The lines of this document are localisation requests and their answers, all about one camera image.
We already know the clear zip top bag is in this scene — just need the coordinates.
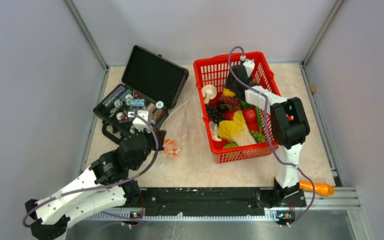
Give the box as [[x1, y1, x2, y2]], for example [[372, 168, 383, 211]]
[[158, 99, 190, 167]]

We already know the red plastic basket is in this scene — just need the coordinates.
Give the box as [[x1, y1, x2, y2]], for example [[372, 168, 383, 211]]
[[193, 53, 272, 164]]

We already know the white mushroom lower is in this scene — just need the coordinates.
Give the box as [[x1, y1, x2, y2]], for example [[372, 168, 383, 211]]
[[209, 121, 222, 142]]

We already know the napa cabbage toy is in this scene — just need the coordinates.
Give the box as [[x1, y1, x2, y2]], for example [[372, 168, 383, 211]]
[[218, 110, 257, 147]]

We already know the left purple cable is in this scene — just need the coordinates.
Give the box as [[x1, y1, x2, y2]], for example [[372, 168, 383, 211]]
[[22, 112, 160, 229]]

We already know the orange fruit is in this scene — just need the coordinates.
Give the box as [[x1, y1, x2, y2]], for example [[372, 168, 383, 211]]
[[163, 139, 180, 158]]

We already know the green lime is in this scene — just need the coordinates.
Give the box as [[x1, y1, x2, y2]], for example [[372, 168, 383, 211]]
[[222, 142, 239, 151]]

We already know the white mushroom upper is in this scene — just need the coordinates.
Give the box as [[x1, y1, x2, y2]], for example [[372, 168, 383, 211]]
[[201, 84, 218, 105]]

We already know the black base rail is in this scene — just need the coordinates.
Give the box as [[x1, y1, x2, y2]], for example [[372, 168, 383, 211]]
[[124, 187, 307, 220]]

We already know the white mushroom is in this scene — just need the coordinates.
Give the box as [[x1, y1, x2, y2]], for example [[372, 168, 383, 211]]
[[209, 121, 222, 142], [201, 84, 218, 105]]

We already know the purple cable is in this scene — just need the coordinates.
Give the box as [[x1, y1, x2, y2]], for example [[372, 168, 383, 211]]
[[22, 112, 160, 229], [228, 46, 316, 228]]

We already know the yellow lemon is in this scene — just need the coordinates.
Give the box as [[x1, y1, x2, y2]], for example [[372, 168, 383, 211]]
[[222, 88, 236, 98]]

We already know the orange handled tool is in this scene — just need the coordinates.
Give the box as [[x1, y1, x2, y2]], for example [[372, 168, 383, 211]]
[[272, 177, 336, 197]]

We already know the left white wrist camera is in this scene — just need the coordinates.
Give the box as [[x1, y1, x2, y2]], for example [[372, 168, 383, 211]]
[[131, 109, 152, 133]]

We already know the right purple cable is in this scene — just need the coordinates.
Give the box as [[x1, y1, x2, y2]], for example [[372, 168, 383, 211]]
[[228, 46, 316, 228]]

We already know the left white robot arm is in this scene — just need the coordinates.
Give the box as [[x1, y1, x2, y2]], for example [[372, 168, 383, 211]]
[[23, 127, 167, 240]]

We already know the black grape bunch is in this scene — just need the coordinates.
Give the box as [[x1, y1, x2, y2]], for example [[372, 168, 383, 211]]
[[205, 103, 225, 125]]

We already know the purple grape bunch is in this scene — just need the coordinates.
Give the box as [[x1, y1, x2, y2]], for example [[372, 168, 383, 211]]
[[217, 95, 243, 113]]

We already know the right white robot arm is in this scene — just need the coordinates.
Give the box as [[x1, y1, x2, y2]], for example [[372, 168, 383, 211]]
[[225, 59, 310, 208]]

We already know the red tomato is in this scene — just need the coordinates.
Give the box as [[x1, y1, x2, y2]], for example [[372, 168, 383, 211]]
[[242, 108, 258, 125]]

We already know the green grape bunch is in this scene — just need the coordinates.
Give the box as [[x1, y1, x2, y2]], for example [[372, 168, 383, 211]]
[[250, 130, 267, 144]]

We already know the black poker chip case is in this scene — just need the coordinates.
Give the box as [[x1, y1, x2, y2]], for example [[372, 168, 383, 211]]
[[93, 45, 189, 144]]

